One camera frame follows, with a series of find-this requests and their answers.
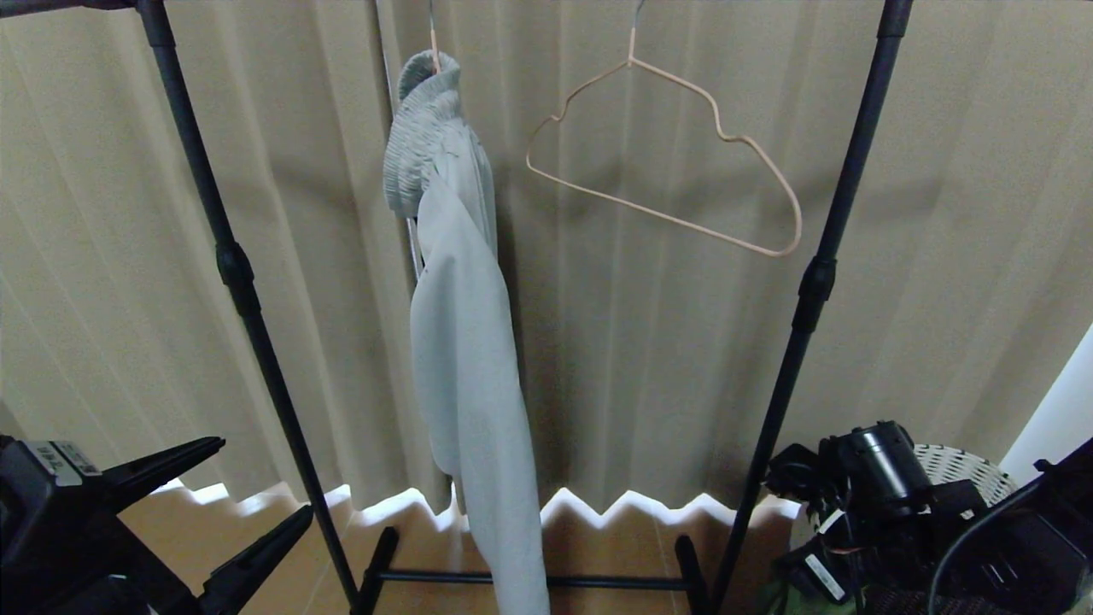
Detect beige curtain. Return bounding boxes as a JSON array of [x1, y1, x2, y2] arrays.
[[0, 0, 1093, 518]]

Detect green garment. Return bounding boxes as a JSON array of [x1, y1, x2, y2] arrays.
[[756, 581, 855, 615]]

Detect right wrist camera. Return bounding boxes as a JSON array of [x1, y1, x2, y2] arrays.
[[764, 442, 842, 507]]

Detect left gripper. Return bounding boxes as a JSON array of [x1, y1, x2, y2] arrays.
[[0, 436, 315, 615]]

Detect white laundry basket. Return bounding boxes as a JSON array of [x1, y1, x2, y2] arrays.
[[912, 443, 1019, 510]]

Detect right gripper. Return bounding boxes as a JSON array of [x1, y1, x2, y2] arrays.
[[775, 512, 950, 615]]

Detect pale grey shorts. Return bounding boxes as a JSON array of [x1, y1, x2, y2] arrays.
[[382, 50, 552, 615]]

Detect black clothes rack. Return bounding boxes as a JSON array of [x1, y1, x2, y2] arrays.
[[0, 0, 915, 615]]

